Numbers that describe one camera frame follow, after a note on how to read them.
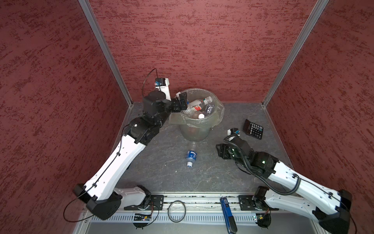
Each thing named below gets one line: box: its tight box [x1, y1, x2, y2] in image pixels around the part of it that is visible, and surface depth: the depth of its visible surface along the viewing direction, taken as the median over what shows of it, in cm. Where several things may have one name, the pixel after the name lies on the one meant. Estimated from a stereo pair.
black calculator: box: [243, 118, 264, 140], surface depth 105 cm
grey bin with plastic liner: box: [168, 88, 225, 142], surface depth 85 cm
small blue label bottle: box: [185, 141, 198, 168], surface depth 87 cm
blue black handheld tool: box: [219, 196, 238, 234], surface depth 71 cm
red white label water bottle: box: [192, 110, 206, 119], surface depth 77 cm
